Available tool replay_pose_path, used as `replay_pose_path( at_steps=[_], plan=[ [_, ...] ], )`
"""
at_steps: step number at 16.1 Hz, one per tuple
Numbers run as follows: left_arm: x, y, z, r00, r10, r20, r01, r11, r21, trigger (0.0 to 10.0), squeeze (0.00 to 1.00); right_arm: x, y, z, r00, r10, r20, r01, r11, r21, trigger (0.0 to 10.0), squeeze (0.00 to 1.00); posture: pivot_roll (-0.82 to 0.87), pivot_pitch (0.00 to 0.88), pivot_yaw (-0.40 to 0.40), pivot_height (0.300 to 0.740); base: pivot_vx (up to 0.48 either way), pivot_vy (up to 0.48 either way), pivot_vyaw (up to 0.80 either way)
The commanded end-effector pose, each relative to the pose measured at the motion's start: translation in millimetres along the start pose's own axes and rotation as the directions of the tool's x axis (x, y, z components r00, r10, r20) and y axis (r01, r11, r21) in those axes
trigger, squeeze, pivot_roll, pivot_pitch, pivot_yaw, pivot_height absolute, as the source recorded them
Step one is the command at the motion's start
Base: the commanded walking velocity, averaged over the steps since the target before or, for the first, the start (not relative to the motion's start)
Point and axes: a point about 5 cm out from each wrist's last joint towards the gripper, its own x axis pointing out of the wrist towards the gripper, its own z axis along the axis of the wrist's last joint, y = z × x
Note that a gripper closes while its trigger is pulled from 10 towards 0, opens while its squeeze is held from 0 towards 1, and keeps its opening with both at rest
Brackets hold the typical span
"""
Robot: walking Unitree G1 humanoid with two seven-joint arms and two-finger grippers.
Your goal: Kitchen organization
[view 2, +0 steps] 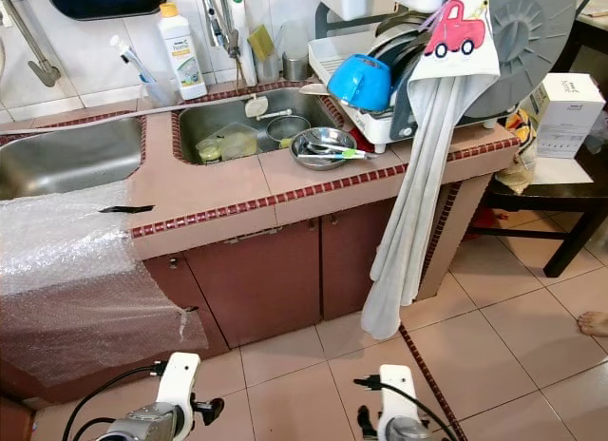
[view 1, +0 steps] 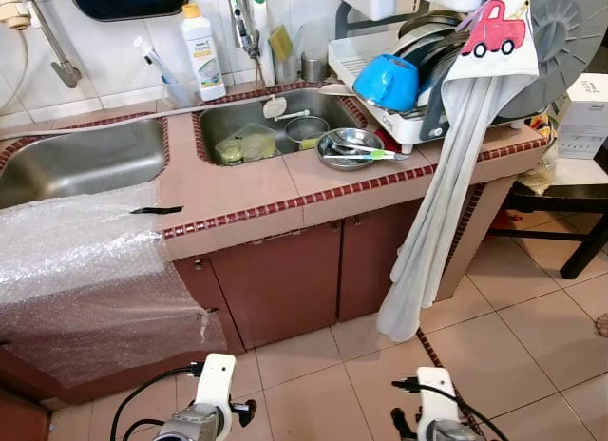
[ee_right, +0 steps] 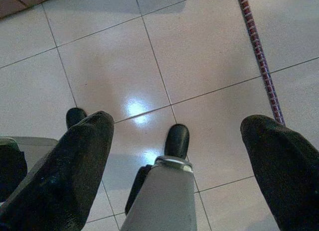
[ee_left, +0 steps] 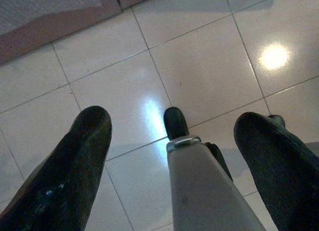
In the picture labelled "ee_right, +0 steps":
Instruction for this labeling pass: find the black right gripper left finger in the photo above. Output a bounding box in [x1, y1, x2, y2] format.
[0, 111, 115, 231]

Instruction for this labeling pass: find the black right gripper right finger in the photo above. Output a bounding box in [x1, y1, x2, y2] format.
[240, 114, 319, 231]

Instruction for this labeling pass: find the silver robot right leg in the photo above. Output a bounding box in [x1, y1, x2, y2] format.
[120, 123, 198, 231]

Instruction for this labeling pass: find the red patterned floor strip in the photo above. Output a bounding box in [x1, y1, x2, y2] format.
[236, 0, 286, 126]

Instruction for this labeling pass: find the brown wooden cabinet base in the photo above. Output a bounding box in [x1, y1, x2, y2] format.
[0, 0, 70, 19]

